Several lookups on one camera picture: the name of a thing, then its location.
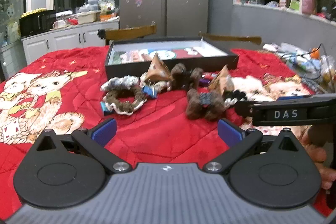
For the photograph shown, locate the dotted brown triangular packet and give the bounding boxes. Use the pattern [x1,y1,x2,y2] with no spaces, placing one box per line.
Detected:
[140,53,172,83]

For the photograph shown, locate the white kitchen cabinet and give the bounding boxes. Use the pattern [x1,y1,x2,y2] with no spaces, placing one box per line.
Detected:
[22,20,120,65]

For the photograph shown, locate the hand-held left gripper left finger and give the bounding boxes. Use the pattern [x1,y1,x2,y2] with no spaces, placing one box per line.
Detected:
[34,118,133,174]

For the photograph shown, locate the beige plastic basin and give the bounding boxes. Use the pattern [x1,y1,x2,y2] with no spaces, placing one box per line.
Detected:
[77,11,101,25]

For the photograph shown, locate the brown fuzzy hair claw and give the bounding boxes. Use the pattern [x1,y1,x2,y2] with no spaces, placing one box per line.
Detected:
[171,63,204,90]

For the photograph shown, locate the plain brown triangular packet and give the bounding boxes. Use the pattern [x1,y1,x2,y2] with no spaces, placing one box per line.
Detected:
[209,65,235,94]

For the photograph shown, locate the pile of assorted packets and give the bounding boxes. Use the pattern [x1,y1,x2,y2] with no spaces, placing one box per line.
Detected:
[262,42,336,89]

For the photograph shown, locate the grey white scrunchie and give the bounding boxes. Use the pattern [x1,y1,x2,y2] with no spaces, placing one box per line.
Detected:
[100,76,139,92]

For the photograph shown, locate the person's right hand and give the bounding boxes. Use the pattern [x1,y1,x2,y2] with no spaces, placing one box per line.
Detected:
[301,132,336,190]

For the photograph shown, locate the black microwave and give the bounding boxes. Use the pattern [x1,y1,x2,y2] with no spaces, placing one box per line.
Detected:
[19,10,57,37]

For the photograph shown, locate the brown scrunchie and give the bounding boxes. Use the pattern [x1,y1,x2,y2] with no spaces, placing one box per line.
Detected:
[104,88,147,115]

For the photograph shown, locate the yellow item on microwave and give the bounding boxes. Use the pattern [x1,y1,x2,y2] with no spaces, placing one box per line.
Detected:
[22,9,47,18]

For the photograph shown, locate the brown fuzzy hair clip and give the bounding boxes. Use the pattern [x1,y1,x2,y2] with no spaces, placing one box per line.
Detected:
[185,89,227,120]

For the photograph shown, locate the white plastic bags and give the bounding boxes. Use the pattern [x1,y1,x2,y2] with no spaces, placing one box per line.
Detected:
[98,0,116,14]

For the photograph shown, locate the black cardboard box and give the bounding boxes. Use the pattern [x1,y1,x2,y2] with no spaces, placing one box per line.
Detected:
[104,35,239,75]

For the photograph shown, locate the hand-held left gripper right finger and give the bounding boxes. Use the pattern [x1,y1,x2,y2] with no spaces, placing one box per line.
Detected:
[203,118,303,174]

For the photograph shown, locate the wooden chair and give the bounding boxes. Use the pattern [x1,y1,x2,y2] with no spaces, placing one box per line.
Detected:
[97,24,157,46]
[201,33,262,46]

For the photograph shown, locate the red printed blanket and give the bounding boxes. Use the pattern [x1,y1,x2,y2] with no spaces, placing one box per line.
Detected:
[0,46,334,220]

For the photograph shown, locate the black white scrunchie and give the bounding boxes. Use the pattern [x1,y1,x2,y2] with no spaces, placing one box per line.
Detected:
[223,90,248,109]

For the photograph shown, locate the pink jar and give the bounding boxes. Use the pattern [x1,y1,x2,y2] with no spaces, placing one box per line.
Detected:
[302,0,316,15]

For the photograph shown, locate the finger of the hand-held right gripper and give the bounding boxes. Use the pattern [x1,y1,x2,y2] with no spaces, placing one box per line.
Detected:
[234,98,254,119]

